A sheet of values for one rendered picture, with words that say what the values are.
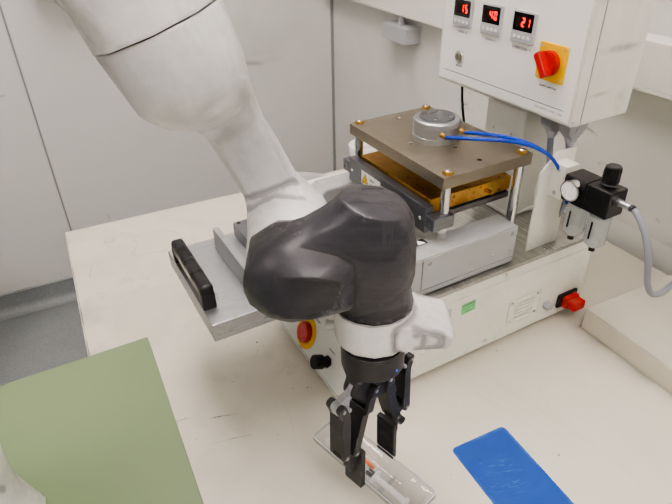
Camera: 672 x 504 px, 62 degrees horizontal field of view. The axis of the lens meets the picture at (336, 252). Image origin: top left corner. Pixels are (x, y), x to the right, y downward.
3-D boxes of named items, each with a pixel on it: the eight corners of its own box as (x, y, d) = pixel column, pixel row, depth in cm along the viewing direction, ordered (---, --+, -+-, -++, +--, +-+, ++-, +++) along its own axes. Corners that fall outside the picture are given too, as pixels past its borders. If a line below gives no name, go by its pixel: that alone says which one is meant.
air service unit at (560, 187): (552, 220, 99) (570, 141, 90) (625, 260, 88) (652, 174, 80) (531, 228, 96) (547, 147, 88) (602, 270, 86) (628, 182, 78)
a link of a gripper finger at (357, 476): (365, 451, 72) (361, 454, 71) (364, 485, 75) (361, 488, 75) (348, 437, 73) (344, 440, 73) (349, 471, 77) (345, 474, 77)
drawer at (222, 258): (325, 223, 107) (324, 186, 103) (390, 282, 91) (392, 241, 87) (171, 269, 95) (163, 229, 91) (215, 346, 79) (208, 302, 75)
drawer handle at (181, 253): (186, 257, 91) (181, 236, 89) (217, 307, 80) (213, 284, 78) (173, 260, 90) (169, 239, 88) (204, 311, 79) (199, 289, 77)
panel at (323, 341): (267, 305, 115) (298, 223, 109) (341, 403, 93) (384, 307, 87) (259, 305, 114) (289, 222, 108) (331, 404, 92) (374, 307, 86)
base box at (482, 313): (464, 232, 138) (473, 168, 129) (590, 317, 111) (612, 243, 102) (264, 301, 117) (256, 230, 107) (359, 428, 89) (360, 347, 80)
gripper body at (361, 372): (373, 306, 70) (372, 361, 75) (323, 339, 65) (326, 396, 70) (421, 334, 65) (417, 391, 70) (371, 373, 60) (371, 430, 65)
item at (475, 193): (433, 155, 112) (437, 108, 106) (514, 200, 95) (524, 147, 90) (359, 175, 105) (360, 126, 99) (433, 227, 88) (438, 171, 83)
